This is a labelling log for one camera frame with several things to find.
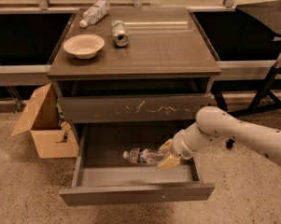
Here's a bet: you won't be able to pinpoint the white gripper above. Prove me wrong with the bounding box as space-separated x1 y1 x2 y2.
157 129 198 170

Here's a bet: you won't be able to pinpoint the clear plastic water bottle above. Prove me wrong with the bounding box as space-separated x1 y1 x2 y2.
123 148 165 166

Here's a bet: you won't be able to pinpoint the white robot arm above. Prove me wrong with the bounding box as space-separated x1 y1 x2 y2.
157 106 281 170

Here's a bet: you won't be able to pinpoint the scratched grey upper drawer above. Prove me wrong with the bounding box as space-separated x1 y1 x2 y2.
59 93 211 123

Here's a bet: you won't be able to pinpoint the open grey middle drawer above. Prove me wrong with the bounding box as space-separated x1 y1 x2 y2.
60 120 215 206

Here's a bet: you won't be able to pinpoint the grey drawer cabinet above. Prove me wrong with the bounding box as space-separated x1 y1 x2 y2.
47 6 222 142

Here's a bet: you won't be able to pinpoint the white labelled plastic bottle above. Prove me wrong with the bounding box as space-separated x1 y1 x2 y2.
79 0 110 28

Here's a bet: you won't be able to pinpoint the items inside cardboard box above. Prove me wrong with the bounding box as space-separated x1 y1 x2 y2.
55 103 71 143

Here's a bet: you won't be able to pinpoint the black chair base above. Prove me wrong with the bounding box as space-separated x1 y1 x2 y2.
207 47 281 150

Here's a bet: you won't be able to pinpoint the open cardboard box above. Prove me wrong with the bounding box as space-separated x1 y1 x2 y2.
12 84 78 159

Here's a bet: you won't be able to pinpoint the green white soda can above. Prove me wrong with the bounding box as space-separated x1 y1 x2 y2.
111 21 129 47

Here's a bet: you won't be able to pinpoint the beige paper bowl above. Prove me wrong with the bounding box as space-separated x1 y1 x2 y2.
63 35 105 59

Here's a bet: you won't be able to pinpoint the black chair seat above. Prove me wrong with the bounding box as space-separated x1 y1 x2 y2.
235 0 281 43

